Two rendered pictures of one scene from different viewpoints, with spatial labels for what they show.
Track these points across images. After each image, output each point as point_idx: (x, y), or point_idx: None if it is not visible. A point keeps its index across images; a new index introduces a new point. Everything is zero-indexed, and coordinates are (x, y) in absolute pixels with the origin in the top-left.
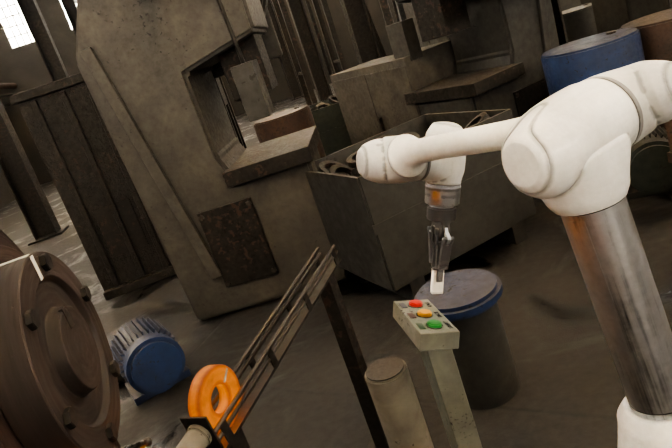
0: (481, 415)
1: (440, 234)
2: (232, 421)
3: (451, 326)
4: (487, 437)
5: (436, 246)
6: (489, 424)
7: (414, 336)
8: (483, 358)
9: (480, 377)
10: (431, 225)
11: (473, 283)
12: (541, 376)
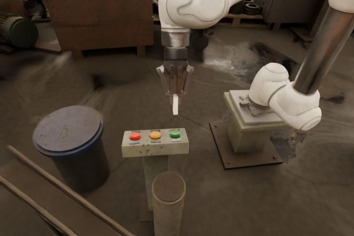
0: (108, 184)
1: (184, 68)
2: None
3: (176, 129)
4: (127, 187)
5: (178, 79)
6: (118, 183)
7: (177, 149)
8: (103, 154)
9: (103, 165)
10: (159, 67)
11: (76, 116)
12: (104, 146)
